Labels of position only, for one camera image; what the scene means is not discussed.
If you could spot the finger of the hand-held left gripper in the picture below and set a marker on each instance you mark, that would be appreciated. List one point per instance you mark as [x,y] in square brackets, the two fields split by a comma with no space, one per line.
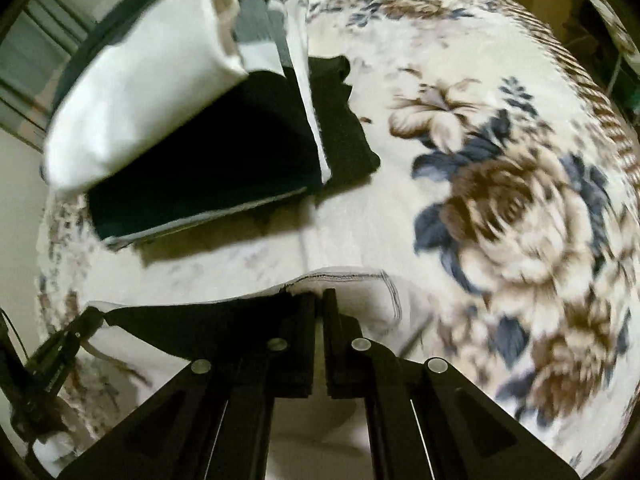
[61,347]

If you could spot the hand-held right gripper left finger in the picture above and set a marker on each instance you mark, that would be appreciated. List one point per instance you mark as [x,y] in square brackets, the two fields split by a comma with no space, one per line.
[299,340]

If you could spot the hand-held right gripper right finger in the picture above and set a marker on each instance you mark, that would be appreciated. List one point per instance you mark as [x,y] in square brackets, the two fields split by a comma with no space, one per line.
[334,345]

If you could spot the white small garment with stitching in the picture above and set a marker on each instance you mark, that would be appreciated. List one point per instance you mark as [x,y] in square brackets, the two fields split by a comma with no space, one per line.
[350,305]

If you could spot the black folded garment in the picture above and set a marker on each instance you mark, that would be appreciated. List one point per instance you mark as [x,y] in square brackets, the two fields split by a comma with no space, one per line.
[215,160]

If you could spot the black folded cloth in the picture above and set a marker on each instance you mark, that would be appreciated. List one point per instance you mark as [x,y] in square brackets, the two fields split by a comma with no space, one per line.
[345,130]

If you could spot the white folded garment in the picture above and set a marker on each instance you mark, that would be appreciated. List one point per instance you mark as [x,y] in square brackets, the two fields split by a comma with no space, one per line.
[140,90]

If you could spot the floral printed blanket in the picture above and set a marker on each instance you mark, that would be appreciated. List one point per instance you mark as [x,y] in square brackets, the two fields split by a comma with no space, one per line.
[505,120]

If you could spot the grey white striped garment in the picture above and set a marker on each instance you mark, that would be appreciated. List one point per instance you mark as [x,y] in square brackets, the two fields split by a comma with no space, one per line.
[257,25]

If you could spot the window frame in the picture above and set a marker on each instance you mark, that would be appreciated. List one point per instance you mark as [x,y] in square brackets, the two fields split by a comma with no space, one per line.
[35,60]

